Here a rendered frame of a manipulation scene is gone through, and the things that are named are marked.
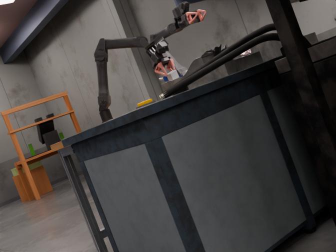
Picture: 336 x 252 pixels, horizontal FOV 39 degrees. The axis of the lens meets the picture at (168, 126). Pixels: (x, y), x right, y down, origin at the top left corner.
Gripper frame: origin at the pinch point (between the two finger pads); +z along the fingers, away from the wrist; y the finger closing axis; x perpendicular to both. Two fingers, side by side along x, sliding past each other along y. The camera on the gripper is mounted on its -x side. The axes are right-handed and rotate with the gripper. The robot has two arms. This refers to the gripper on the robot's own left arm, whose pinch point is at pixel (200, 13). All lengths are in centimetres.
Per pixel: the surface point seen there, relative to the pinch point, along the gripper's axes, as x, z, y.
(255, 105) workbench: 55, 54, -37
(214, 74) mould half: 36, 34, -36
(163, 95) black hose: 37, 45, -75
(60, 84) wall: -63, -752, 229
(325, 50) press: 42, 89, -25
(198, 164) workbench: 67, 57, -78
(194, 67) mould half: 29, 23, -36
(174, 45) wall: -25, -329, 229
